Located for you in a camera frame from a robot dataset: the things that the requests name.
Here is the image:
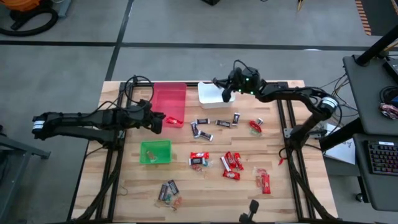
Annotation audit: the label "dark grey desk top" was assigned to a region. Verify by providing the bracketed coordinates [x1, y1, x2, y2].
[342, 54, 398, 136]
[353, 133, 398, 213]

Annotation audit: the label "black backlit keyboard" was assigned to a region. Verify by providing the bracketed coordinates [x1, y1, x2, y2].
[366, 139, 398, 176]

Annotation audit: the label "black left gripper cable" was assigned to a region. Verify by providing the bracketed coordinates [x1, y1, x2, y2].
[123, 74, 155, 108]

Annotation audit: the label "white paper sheet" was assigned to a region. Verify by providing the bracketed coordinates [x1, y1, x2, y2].
[323, 124, 356, 166]

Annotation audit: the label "black floor cables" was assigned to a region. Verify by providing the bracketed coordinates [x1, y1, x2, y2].
[320, 73, 360, 125]

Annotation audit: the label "orange shop vacuum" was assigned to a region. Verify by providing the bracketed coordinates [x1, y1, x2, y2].
[0, 0, 41, 12]
[0, 7, 59, 37]

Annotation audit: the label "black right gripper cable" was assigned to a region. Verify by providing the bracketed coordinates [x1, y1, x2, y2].
[232, 58, 253, 75]

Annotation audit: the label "red and white KitKat bar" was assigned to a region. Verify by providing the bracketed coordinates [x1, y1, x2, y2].
[220, 155, 233, 173]

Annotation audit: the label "black diagonal desk leg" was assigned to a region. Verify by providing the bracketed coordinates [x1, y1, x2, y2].
[319, 117, 364, 152]

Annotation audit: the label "pink-red translucent plastic basket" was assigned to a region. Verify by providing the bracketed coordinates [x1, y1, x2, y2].
[150, 82, 188, 129]

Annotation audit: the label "black aluminium table frame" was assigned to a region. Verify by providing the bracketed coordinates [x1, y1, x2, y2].
[72, 74, 338, 224]

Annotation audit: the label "black headphones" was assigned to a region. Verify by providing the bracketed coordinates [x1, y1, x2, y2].
[379, 85, 398, 106]

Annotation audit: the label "pink patterned cloth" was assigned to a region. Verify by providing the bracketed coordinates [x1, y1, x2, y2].
[378, 103, 398, 121]

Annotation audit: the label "black laptop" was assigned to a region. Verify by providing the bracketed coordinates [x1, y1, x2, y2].
[381, 57, 398, 84]

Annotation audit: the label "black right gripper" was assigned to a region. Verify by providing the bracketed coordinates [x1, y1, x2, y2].
[213, 70, 246, 103]

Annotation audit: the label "white plastic basket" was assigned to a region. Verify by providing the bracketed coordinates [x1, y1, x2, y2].
[197, 81, 236, 110]

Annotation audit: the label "black floor mat orange edge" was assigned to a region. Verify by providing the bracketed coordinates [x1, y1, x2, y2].
[354, 0, 398, 37]

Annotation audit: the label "green plastic mesh basket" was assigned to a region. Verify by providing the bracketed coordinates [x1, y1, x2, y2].
[139, 139, 172, 165]

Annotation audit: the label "grey metal desk frame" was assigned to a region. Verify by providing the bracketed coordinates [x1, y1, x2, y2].
[57, 0, 74, 18]

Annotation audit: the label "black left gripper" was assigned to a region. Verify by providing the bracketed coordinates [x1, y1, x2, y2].
[133, 100, 166, 135]

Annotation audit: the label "black stand pole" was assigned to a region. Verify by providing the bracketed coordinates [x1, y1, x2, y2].
[355, 24, 398, 67]

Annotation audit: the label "grey metal table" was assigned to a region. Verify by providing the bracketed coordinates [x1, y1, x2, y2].
[0, 124, 52, 224]

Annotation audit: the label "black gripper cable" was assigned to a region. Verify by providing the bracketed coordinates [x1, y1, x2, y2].
[232, 58, 253, 75]
[123, 74, 155, 108]

